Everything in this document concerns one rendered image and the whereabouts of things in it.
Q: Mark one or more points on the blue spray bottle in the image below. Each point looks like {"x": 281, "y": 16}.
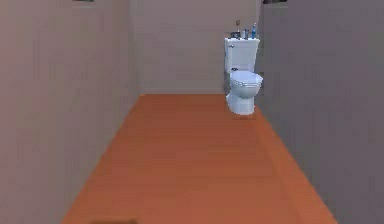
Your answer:
{"x": 253, "y": 31}

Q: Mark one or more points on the brown brush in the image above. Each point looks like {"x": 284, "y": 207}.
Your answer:
{"x": 237, "y": 25}

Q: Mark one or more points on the small grey bottle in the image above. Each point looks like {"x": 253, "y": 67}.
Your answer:
{"x": 246, "y": 34}

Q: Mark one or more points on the white toilet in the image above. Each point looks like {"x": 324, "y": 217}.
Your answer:
{"x": 242, "y": 60}

